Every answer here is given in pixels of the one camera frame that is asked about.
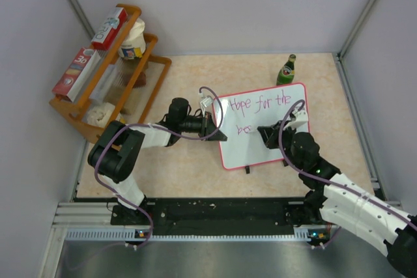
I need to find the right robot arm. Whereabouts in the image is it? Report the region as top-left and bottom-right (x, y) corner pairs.
(257, 121), (416, 277)

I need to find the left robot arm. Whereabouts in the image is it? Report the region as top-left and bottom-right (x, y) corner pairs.
(87, 98), (227, 224)

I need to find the orange wooden shelf rack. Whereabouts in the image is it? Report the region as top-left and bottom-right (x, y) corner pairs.
(50, 4), (171, 143)

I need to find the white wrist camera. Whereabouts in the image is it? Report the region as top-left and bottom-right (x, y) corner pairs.
(283, 109), (309, 130)
(199, 96), (214, 111)

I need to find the red white box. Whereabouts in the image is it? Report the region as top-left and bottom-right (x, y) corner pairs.
(91, 7), (128, 51)
(52, 48), (101, 102)

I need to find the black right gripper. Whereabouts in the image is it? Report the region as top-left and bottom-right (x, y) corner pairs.
(259, 120), (304, 171)

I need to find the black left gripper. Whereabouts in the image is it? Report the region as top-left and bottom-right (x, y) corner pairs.
(179, 112), (226, 142)

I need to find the aluminium rail with black base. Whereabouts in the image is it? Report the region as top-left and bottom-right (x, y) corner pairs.
(53, 197), (337, 244)

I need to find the green glass bottle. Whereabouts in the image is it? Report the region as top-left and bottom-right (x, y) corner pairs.
(276, 54), (296, 86)

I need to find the brown wrapped package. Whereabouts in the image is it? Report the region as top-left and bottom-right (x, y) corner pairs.
(134, 72), (147, 88)

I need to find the red white lower box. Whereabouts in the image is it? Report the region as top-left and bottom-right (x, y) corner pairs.
(52, 48), (101, 102)

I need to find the pink framed whiteboard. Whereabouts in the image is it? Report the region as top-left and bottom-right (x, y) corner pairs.
(212, 82), (310, 171)

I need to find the white crumpled bag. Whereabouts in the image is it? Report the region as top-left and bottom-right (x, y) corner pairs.
(86, 102), (115, 128)

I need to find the red white upper box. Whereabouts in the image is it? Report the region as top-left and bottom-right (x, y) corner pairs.
(91, 7), (128, 51)

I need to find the white paper flour bag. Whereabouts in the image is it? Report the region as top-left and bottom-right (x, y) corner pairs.
(118, 18), (146, 59)

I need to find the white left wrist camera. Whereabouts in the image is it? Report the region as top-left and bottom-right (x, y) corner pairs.
(199, 96), (214, 111)

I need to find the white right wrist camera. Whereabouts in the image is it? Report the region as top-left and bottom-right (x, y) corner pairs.
(283, 109), (309, 130)

